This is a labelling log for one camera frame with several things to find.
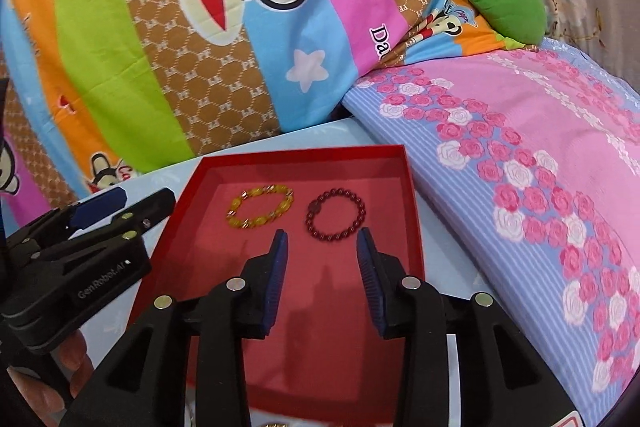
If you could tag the person's left hand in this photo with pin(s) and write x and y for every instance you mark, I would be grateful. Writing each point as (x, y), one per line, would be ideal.
(47, 398)

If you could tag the red cardboard box tray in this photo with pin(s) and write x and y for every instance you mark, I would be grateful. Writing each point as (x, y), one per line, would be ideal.
(323, 360)

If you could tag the colourful monkey cartoon quilt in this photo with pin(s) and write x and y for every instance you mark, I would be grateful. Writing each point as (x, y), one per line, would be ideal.
(101, 91)

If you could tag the pink blue floral blanket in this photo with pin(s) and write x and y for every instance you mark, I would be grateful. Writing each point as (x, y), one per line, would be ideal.
(532, 157)

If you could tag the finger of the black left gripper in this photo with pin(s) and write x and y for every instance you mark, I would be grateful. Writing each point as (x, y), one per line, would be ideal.
(141, 217)

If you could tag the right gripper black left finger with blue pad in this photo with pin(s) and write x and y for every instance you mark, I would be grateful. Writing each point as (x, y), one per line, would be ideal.
(142, 380)

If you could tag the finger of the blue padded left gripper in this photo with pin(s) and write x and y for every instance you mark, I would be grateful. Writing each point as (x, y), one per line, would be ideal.
(96, 208)

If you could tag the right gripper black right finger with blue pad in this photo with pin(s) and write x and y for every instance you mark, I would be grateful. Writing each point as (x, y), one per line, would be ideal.
(461, 356)

